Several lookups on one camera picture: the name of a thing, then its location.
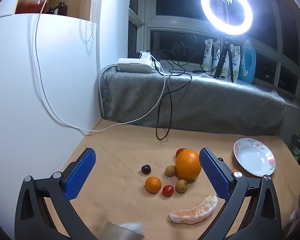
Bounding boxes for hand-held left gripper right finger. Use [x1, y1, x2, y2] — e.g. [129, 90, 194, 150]
[199, 147, 283, 240]

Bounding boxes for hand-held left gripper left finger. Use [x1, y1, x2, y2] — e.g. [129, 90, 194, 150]
[14, 147, 98, 240]

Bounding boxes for large orange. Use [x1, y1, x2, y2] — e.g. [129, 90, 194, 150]
[175, 149, 202, 180]

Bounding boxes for white floral plate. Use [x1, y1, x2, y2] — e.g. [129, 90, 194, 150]
[234, 138, 276, 177]

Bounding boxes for peeled citrus segment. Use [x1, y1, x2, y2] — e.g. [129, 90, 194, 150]
[168, 194, 218, 225]

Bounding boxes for small red cherry tomato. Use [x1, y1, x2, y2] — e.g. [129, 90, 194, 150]
[162, 185, 174, 197]

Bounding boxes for small mandarin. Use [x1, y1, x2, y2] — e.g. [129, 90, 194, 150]
[145, 176, 162, 194]

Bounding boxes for beige table blanket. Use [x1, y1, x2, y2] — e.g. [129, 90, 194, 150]
[44, 120, 300, 240]

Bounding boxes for grey blanket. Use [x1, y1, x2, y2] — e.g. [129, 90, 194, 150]
[100, 65, 287, 137]

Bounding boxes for green cardboard box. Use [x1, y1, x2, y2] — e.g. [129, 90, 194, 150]
[291, 131, 300, 160]

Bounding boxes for white cabinet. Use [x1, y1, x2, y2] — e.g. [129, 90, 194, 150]
[0, 0, 100, 240]

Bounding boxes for blue detergent bottle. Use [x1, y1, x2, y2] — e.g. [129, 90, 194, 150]
[237, 38, 257, 84]

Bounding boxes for white power strip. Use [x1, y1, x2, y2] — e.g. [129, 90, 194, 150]
[117, 51, 163, 73]

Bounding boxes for black cable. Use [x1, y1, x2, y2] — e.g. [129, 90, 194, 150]
[150, 51, 215, 140]

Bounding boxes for white cable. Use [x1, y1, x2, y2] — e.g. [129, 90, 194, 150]
[35, 0, 167, 137]

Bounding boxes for window with white frame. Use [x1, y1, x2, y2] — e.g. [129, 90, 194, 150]
[129, 0, 300, 105]

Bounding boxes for ring light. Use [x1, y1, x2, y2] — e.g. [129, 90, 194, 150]
[201, 0, 253, 35]

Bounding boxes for white beaded cord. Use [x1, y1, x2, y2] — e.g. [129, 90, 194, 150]
[89, 0, 95, 40]

